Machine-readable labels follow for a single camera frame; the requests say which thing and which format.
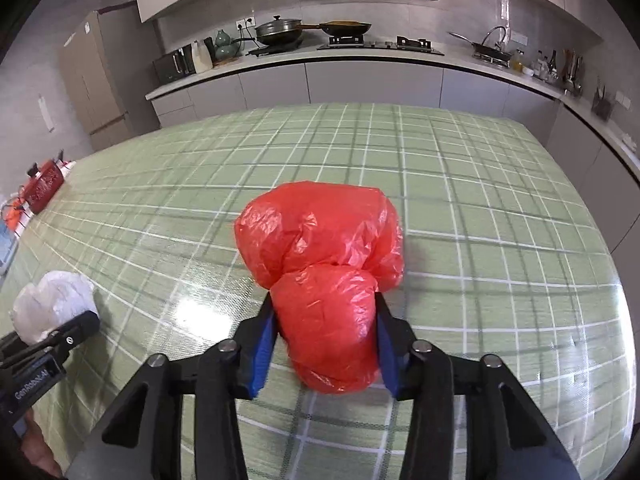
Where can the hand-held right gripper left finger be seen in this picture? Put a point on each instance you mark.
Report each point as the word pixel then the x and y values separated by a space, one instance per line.
pixel 262 355

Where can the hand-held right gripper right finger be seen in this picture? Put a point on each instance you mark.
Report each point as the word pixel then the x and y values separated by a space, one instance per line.
pixel 387 355

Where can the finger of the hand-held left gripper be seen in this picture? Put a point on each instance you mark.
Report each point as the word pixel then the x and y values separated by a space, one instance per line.
pixel 12 347
pixel 75 332

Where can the white plastic bag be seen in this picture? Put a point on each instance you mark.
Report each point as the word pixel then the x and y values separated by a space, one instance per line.
pixel 50 295

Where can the red plastic bag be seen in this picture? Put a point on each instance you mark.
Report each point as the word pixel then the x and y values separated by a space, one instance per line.
pixel 320 260

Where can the white blue box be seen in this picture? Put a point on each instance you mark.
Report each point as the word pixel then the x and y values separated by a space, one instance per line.
pixel 6 250

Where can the orange plastic item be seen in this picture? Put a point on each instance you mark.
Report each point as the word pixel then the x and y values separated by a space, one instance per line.
pixel 14 217

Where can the green checkered table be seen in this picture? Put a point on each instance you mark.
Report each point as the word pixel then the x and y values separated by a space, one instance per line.
pixel 450 185

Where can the white paper note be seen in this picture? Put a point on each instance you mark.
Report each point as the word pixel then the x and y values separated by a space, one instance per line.
pixel 46 114

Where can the beige refrigerator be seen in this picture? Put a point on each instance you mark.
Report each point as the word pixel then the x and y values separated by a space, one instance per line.
pixel 105 85

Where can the kitchen counter cabinets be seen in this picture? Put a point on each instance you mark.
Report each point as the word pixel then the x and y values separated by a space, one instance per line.
pixel 350 82

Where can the black microwave oven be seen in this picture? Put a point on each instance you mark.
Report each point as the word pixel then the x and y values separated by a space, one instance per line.
pixel 174 66

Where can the white plastic jug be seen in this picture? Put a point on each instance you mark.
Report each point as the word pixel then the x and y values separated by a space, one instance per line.
pixel 203 57

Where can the black induction cooker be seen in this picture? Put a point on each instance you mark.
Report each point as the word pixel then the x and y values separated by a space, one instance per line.
pixel 272 49

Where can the black gas hob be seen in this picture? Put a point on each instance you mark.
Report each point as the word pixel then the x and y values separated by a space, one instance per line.
pixel 380 46

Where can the yellow oil bottle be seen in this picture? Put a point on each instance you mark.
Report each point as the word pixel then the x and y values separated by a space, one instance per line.
pixel 517 62

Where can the wok on right burner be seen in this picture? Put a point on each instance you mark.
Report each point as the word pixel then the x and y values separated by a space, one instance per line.
pixel 492 52

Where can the clear seasoning bottle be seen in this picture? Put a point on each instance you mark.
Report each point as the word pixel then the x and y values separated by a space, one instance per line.
pixel 539 69

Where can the lidded cooking pot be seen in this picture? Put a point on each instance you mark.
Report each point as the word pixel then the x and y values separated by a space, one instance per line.
pixel 279 31

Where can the black chopstick holder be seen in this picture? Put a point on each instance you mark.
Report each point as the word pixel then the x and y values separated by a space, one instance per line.
pixel 603 105

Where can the black frying pan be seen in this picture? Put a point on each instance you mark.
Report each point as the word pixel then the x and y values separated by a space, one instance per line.
pixel 345 27

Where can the dark glass bottle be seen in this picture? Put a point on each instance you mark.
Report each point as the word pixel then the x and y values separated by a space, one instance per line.
pixel 552 66

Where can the glass pan lid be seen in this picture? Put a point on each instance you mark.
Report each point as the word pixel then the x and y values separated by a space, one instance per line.
pixel 495 36

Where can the white wall outlet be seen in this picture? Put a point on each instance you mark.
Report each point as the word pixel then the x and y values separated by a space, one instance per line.
pixel 246 22

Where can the white wall switch plate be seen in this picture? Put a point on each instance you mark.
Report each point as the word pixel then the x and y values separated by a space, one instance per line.
pixel 518 37
pixel 622 98

